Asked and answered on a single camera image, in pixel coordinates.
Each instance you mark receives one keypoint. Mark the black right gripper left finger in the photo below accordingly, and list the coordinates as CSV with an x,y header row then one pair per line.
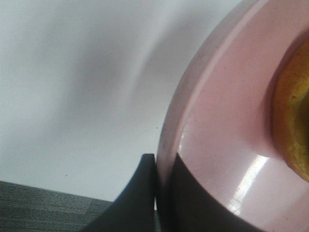
x,y
133,210

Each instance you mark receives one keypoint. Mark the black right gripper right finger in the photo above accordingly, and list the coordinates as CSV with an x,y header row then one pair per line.
x,y
220,193

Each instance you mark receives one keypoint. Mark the pink round plate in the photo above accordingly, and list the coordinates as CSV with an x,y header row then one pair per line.
x,y
222,103

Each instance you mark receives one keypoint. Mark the burger with sesame bun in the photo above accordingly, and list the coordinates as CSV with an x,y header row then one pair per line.
x,y
290,114

